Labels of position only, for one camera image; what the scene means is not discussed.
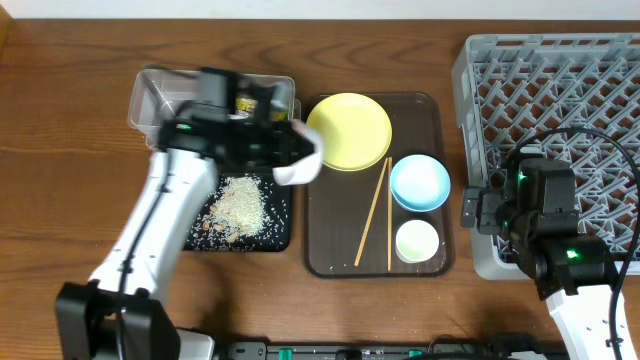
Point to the small white cup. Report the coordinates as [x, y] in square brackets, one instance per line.
[416, 241]

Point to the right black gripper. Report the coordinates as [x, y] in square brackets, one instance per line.
[492, 199]

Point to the grey dishwasher rack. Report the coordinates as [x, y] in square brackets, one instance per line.
[582, 91]

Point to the leftover rice pile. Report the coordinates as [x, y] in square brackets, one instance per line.
[240, 207]

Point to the clear plastic waste bin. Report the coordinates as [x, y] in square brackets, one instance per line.
[157, 95]

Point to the white rice bowl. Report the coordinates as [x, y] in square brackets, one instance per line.
[306, 169]

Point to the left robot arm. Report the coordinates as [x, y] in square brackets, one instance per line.
[119, 312]

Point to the black waste tray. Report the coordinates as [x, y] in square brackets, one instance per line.
[270, 220]

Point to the light blue bowl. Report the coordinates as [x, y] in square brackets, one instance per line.
[420, 183]

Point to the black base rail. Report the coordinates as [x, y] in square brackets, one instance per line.
[263, 351]

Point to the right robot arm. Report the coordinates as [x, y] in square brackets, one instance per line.
[574, 273]

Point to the brown serving tray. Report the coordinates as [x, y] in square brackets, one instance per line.
[338, 203]

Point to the green orange snack wrapper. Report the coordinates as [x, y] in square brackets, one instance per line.
[246, 107]

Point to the yellow plate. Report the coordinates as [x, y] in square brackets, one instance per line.
[355, 129]

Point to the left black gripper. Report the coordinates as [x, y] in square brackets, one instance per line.
[282, 148]

